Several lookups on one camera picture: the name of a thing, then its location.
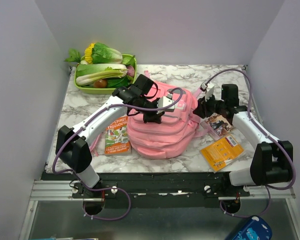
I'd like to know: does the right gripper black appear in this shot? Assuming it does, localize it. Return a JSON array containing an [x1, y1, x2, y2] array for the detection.
[[192, 91, 227, 119]]

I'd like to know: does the illustrated picture book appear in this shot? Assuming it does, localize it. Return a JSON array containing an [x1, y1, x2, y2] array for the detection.
[[200, 113, 234, 141]]

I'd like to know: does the pink student backpack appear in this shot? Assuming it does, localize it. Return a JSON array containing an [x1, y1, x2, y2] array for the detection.
[[127, 89, 208, 160]]

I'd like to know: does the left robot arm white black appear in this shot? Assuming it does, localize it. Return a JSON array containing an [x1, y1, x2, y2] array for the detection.
[[55, 74, 162, 198]]

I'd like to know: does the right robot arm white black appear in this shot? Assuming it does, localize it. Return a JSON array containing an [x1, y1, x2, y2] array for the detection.
[[193, 83, 296, 196]]

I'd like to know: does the orange treehouse book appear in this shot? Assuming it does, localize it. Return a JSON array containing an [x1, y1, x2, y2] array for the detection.
[[104, 116, 131, 155]]

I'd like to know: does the orange yellow booklet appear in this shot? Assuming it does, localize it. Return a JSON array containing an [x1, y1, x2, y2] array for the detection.
[[199, 134, 245, 173]]

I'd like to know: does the purple toy vegetable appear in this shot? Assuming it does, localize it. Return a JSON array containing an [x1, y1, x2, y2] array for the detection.
[[126, 65, 135, 77]]

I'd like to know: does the brown toy mushroom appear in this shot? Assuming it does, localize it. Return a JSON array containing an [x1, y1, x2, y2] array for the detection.
[[93, 79, 107, 89]]

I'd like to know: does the pink pencil case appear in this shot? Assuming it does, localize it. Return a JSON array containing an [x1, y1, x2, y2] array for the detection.
[[89, 134, 102, 157]]

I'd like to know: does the green plastic tray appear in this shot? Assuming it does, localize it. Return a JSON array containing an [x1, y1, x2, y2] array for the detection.
[[73, 54, 137, 95]]

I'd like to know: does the upper toy cabbage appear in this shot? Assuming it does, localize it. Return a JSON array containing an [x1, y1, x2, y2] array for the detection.
[[91, 42, 123, 64]]

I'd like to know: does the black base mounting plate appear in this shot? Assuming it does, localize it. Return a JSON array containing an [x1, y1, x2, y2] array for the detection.
[[41, 171, 283, 210]]

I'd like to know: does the yellow artificial flower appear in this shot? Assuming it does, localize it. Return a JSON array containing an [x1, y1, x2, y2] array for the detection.
[[84, 43, 95, 64]]

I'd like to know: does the green artificial leaf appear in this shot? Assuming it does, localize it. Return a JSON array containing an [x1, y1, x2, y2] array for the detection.
[[64, 48, 82, 63]]

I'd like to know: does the blue pencil case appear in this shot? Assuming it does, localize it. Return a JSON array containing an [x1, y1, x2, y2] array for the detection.
[[225, 215, 273, 240]]

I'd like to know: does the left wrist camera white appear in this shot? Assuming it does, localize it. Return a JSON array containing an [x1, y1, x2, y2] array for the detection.
[[157, 93, 175, 113]]

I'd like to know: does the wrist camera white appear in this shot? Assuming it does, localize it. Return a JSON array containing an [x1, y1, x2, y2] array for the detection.
[[200, 82, 215, 102], [157, 93, 175, 113]]

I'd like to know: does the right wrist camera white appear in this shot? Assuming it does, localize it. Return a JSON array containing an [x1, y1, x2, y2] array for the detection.
[[200, 82, 215, 102]]

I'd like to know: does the aluminium rail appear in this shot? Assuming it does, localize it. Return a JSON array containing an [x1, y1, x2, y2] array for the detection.
[[30, 180, 296, 202]]

